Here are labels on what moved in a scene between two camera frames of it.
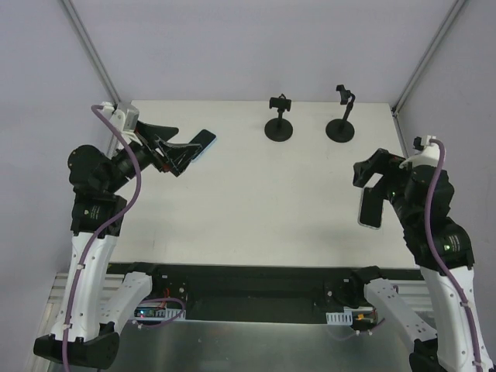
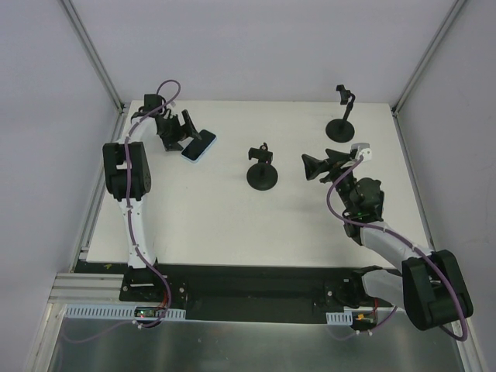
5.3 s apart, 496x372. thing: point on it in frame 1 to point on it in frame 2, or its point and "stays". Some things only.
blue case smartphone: (205, 139) stays
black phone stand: (341, 129) stays
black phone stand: (279, 129) to (262, 175)
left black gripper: (151, 150) to (175, 130)
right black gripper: (384, 175) to (330, 167)
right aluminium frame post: (428, 51) stays
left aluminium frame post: (91, 52) stays
